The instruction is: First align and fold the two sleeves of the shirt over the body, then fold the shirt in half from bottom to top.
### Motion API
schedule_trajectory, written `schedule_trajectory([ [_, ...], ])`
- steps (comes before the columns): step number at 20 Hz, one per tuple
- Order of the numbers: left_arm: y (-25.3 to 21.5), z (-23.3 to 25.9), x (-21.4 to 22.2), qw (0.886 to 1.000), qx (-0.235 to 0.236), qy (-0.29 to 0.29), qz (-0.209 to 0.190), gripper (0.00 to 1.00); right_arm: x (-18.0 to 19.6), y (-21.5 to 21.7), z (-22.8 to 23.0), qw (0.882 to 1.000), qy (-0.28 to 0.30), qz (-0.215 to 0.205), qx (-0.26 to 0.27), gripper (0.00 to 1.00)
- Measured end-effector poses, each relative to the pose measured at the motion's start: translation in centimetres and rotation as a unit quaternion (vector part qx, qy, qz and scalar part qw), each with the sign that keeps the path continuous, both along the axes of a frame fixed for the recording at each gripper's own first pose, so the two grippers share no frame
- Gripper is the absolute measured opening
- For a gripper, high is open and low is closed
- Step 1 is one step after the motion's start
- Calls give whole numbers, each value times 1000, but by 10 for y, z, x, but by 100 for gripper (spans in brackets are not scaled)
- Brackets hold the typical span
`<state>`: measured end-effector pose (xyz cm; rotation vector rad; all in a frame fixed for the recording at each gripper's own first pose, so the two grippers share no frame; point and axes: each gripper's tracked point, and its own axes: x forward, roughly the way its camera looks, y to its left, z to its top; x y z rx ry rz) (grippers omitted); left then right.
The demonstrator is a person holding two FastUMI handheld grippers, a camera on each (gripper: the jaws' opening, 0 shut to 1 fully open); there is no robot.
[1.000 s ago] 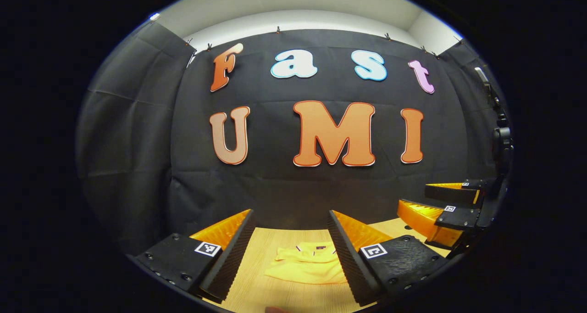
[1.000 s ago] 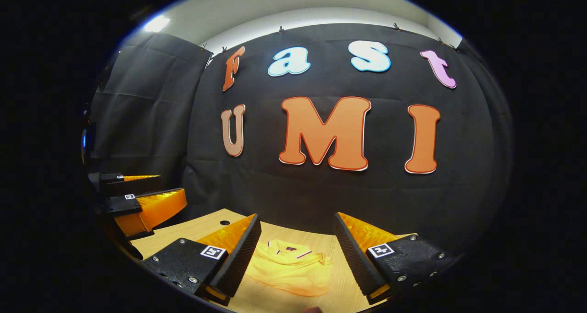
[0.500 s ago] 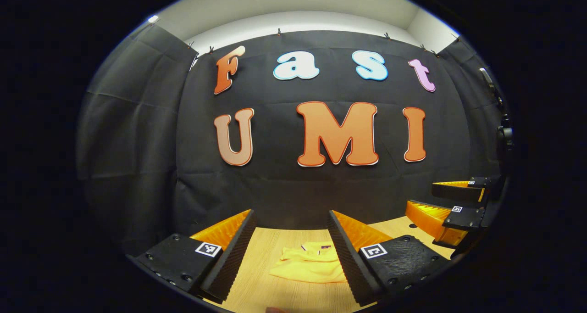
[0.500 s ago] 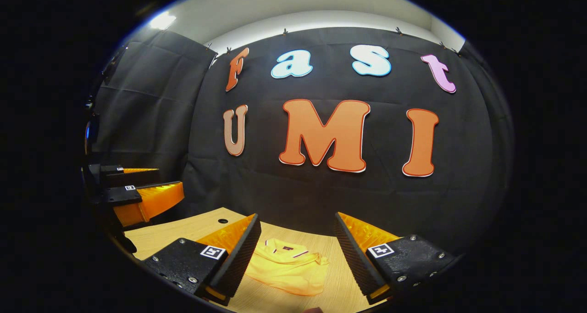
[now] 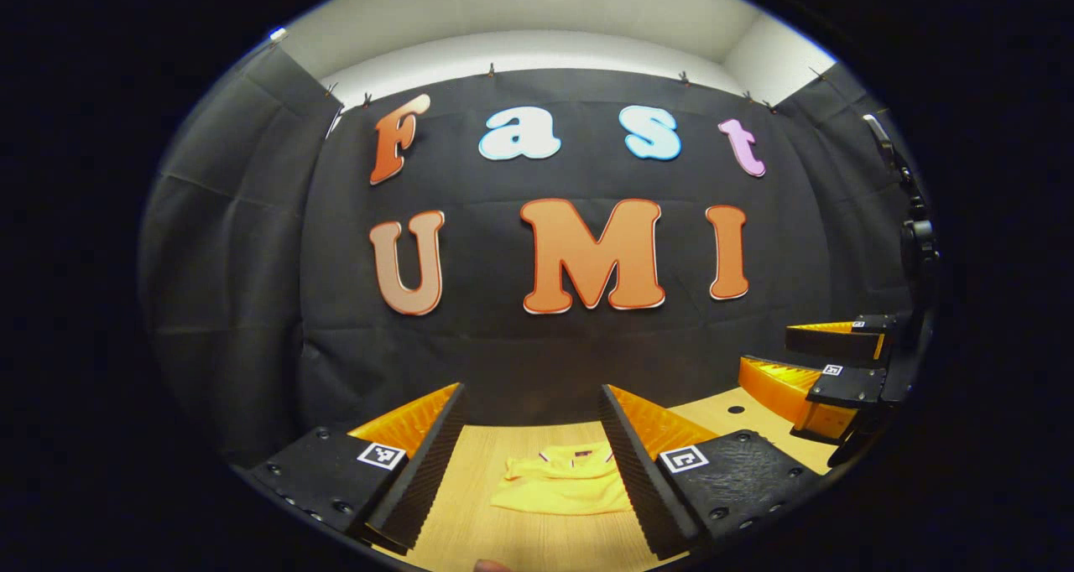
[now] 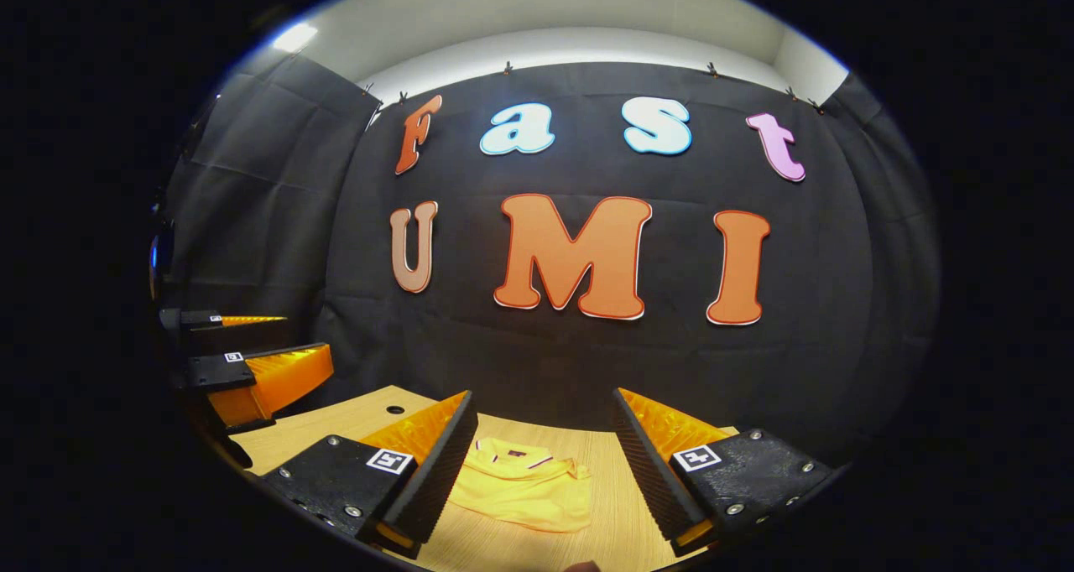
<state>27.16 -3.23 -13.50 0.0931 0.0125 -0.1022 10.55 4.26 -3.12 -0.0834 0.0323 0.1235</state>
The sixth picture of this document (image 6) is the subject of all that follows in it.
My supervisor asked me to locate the orange T-shirt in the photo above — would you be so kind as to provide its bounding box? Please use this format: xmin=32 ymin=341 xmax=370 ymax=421
xmin=447 ymin=436 xmax=592 ymax=533

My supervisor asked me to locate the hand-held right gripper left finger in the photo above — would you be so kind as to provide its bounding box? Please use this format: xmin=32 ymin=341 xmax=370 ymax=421
xmin=260 ymin=390 xmax=479 ymax=560

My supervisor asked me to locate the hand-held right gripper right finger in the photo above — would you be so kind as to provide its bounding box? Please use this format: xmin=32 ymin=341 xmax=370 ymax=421
xmin=611 ymin=387 xmax=836 ymax=556

